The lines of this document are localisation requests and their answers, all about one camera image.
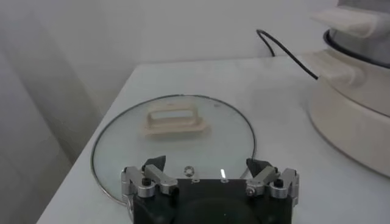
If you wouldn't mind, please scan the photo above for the black cooker power cord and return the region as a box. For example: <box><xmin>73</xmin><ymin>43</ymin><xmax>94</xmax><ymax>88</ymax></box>
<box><xmin>256</xmin><ymin>29</ymin><xmax>319</xmax><ymax>81</ymax></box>

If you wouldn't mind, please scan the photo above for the cream electric cooker base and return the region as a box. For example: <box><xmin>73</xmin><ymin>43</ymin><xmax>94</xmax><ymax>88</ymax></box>
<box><xmin>303</xmin><ymin>48</ymin><xmax>390</xmax><ymax>179</ymax></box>

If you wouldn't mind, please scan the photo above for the round glass pot lid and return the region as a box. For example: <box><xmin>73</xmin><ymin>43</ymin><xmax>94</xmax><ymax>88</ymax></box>
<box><xmin>90</xmin><ymin>94</ymin><xmax>257</xmax><ymax>206</ymax></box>

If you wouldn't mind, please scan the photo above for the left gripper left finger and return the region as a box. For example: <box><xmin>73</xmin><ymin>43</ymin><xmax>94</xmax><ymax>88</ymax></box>
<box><xmin>121</xmin><ymin>155</ymin><xmax>179</xmax><ymax>198</ymax></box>

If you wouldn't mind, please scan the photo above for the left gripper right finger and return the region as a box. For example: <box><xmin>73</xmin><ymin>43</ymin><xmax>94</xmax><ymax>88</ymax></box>
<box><xmin>245</xmin><ymin>157</ymin><xmax>300</xmax><ymax>200</ymax></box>

